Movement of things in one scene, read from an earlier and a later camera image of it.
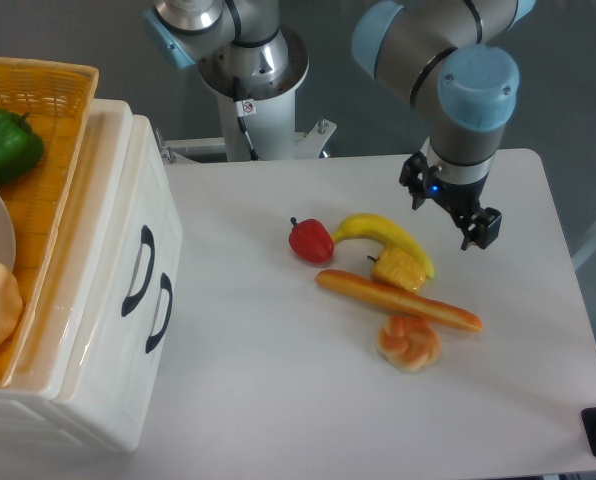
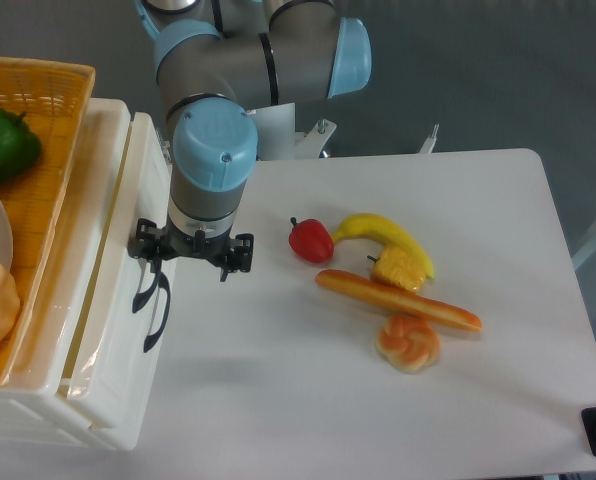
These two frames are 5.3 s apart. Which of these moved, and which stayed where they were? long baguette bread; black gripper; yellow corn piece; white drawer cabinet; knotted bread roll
Moved: black gripper
Stayed: yellow corn piece; long baguette bread; knotted bread roll; white drawer cabinet
